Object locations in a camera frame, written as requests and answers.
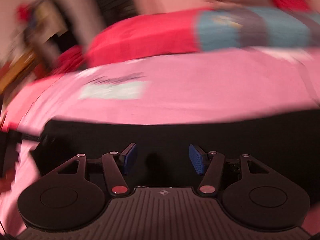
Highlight black pants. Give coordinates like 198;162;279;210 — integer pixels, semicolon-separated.
31;110;319;203

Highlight pink printed bed sheet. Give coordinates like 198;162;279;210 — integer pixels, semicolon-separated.
1;49;319;239

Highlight stack of red towels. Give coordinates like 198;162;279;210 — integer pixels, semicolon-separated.
33;45;87;80

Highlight red bed cover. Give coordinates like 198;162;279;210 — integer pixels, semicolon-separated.
86;8;204;68

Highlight teal grey patterned blanket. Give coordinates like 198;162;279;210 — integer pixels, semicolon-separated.
195;7;319;51

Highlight wooden bookshelf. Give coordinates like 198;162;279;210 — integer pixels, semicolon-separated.
1;0;79;98

